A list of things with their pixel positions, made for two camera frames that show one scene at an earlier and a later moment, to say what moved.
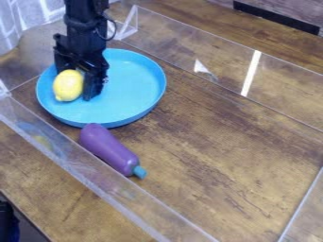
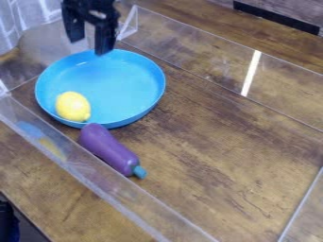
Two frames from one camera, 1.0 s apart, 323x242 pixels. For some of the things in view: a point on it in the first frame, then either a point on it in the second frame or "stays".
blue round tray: x=135 y=88 stays
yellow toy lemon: x=67 y=85 to x=74 y=107
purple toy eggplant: x=110 y=150 stays
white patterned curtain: x=24 y=14 stays
